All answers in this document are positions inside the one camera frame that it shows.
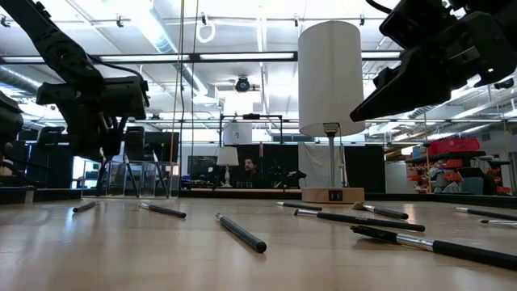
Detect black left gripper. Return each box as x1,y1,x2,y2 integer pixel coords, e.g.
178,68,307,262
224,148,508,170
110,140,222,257
35,75,150,162

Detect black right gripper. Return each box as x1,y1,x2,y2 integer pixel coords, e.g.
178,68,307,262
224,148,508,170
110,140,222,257
349,7,517,123

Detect black fan-head makeup brush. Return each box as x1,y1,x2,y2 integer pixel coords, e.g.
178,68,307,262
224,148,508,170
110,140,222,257
351,201,410,221

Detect black-bristle makeup brush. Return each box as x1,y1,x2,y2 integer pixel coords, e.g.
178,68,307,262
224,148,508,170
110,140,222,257
350,225,517,272

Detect black screen panel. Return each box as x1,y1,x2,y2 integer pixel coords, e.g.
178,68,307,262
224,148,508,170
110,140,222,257
122,126,181,163

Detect red storage bins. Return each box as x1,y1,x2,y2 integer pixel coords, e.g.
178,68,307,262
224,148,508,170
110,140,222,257
427,137,482,158

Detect thin hanging pole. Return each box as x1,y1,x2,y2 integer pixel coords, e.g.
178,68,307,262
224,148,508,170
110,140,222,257
422,112,431,194

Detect black shelf rack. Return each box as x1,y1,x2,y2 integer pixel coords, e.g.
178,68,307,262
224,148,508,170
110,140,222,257
405,150,514,196

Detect white shade wooden base lamp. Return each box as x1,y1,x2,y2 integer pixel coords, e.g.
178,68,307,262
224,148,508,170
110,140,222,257
297,20,367,205

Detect white cloth cover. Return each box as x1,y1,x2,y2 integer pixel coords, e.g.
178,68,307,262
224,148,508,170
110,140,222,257
297,141,347,189

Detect small white table lamp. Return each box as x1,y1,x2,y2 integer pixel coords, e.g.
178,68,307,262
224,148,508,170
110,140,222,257
216,145,241,189

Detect person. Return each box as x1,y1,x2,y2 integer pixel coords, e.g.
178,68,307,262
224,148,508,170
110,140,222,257
241,156,264,189

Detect black left camera cable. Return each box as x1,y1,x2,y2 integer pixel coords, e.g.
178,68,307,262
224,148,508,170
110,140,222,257
86,54,145,82

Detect black camera cable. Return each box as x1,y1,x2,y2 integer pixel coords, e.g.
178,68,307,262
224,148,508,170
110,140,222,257
364,0,395,15
86,54,145,82

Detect black right camera cable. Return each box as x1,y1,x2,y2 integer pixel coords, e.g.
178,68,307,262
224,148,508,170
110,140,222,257
364,0,395,15

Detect yellowish hanging cord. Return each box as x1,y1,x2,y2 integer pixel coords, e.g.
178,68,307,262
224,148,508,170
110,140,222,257
169,0,186,165

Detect thin dark hanging cord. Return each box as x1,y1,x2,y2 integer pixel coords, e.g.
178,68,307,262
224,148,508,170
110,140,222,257
189,0,200,159

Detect white hanging ring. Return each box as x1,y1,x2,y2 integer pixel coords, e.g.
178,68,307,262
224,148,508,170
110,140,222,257
195,22,216,44

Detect black ceiling camera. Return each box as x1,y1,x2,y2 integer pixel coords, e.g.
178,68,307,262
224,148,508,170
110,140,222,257
234,75,252,95

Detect black metal stand frame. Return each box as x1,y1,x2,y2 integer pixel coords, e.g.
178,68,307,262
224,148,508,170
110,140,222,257
218,113,284,146

